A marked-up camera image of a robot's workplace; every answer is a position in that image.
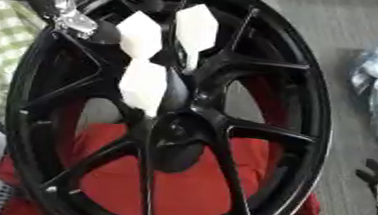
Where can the black spoked wheel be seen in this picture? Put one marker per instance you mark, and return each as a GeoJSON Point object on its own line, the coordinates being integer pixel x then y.
{"type": "Point", "coordinates": [243, 68]}

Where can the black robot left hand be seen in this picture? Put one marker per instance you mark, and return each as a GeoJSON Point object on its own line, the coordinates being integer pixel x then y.
{"type": "Point", "coordinates": [107, 33]}

